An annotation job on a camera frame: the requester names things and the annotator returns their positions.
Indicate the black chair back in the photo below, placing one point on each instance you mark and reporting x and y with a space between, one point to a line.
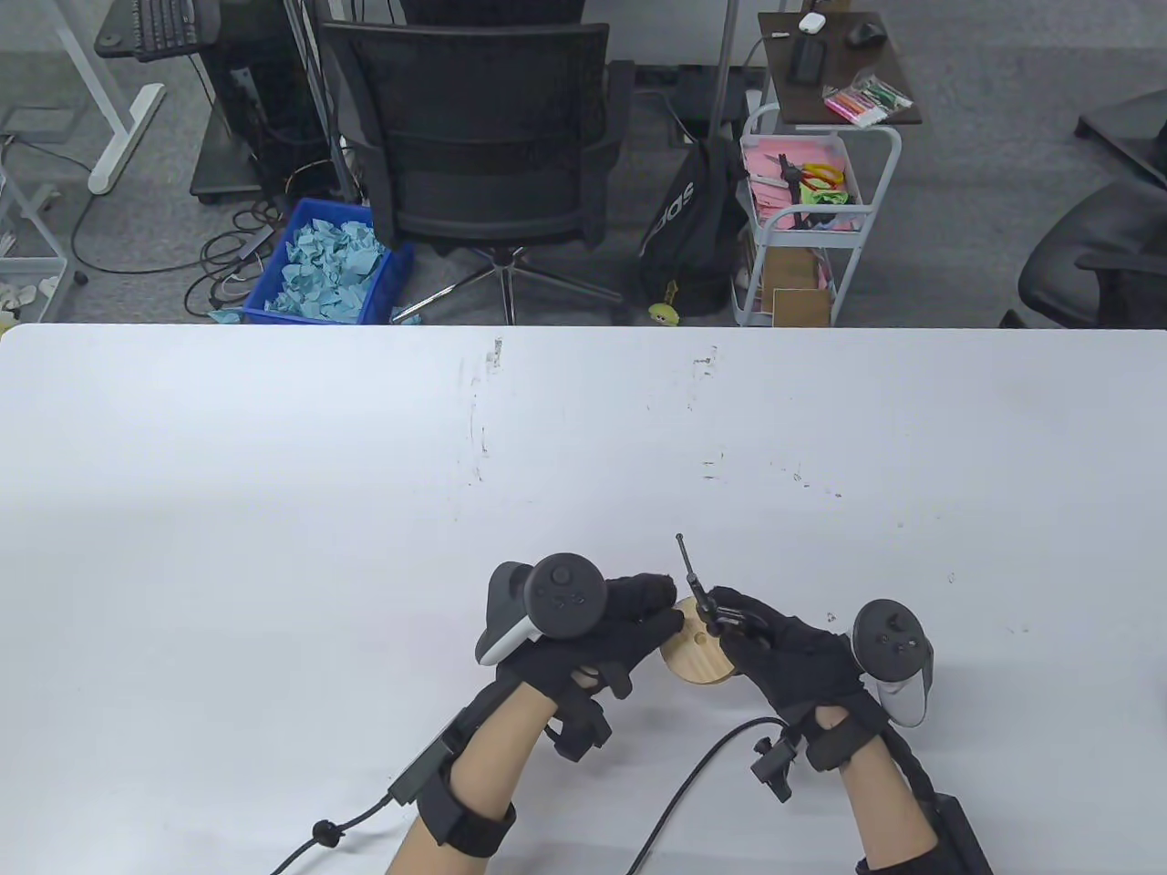
492 11

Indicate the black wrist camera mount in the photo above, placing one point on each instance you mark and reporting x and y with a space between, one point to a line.
579 729
773 766

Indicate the white earbuds case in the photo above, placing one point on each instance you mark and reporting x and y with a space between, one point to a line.
811 23

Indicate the black computer tower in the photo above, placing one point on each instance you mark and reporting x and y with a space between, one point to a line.
264 91

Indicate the person's left forearm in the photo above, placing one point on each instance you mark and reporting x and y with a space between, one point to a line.
497 756

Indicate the white desk leg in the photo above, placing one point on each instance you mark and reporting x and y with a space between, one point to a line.
128 128

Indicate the brown side table top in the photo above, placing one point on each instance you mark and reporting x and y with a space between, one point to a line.
857 64

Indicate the white utility cart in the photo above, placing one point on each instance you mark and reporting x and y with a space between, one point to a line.
811 239

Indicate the stack of pink papers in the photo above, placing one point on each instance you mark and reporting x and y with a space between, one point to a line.
766 159

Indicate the pack of coloured markers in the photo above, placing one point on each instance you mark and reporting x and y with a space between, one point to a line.
862 100

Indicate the black backpack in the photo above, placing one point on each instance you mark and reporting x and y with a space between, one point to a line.
693 237

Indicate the person's left hand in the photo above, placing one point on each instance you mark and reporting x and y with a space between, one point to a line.
638 620

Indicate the black phone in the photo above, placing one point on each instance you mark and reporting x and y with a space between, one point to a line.
807 59

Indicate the black computer mouse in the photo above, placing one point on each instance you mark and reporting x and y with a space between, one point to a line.
864 35

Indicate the black keyboard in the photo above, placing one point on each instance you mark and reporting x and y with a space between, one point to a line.
164 23

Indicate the brown cardboard sheets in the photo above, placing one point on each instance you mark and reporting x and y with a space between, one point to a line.
793 273

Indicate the blue plastic bin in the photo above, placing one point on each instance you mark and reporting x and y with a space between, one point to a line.
392 273

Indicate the person's right forearm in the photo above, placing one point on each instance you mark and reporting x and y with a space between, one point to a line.
880 811

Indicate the black office chair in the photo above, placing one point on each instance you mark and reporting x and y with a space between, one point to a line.
483 137

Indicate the black forearm sensor box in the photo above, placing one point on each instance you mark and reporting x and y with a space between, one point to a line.
962 843
424 766

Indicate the silver metal pole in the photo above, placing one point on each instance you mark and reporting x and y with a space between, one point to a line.
725 73

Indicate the dark chair base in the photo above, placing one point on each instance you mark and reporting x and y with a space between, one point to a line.
1130 128

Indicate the yellow green toy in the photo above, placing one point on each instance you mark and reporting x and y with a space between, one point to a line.
664 314

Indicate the person's right hand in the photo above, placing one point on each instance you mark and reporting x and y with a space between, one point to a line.
802 665

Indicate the pile of blue paper scraps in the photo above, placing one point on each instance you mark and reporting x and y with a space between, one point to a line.
324 269

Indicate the black armchair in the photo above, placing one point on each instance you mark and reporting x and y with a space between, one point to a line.
1094 246

